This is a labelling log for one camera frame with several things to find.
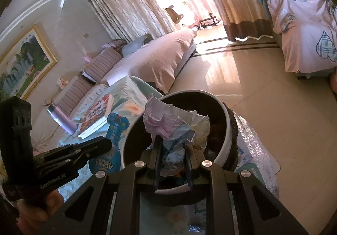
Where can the grey pillow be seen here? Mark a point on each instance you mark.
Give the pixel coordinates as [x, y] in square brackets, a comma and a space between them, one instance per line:
[134, 45]

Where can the purple bottle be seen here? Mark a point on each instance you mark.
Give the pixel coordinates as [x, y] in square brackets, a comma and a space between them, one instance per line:
[63, 119]

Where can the toy train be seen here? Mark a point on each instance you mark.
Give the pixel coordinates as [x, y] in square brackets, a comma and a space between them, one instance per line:
[210, 22]

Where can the blue bone shaped packet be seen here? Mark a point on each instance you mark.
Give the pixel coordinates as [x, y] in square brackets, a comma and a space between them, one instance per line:
[115, 124]

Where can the pink heart print quilt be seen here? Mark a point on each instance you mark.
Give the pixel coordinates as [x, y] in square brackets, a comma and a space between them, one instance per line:
[302, 26]

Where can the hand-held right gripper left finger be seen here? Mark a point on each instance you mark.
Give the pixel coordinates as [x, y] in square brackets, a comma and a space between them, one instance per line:
[158, 166]

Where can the grey trash bin black bag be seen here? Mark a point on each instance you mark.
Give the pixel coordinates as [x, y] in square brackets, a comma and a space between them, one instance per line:
[223, 150]

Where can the small white plush toy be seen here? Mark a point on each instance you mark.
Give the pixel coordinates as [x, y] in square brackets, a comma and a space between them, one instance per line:
[62, 83]

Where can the paper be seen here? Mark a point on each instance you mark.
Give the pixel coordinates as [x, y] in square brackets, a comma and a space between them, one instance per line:
[168, 119]

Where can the colourful picture book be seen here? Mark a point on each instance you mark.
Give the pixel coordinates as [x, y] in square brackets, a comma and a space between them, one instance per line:
[97, 113]

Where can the gold framed landscape painting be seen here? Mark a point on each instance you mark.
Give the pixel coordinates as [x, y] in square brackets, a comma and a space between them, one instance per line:
[23, 66]

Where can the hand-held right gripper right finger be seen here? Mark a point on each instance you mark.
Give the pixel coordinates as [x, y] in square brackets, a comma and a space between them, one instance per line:
[190, 169]

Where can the striped cushion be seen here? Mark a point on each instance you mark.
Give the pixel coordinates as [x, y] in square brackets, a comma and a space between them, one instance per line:
[102, 65]
[73, 95]

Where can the pink covered sofa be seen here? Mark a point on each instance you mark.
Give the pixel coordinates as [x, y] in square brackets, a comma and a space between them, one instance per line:
[158, 58]

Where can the person's left hand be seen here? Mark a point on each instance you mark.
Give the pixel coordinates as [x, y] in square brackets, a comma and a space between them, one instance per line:
[34, 219]

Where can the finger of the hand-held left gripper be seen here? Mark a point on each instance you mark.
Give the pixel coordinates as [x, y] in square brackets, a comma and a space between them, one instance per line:
[79, 150]

